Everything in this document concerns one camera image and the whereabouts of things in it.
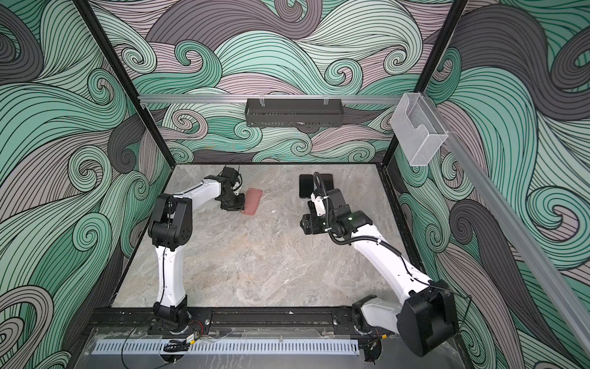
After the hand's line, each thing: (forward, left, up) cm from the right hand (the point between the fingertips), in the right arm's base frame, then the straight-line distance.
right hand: (310, 222), depth 81 cm
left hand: (+16, +30, -14) cm, 37 cm away
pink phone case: (+22, +26, -16) cm, 37 cm away
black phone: (+27, 0, -12) cm, 30 cm away
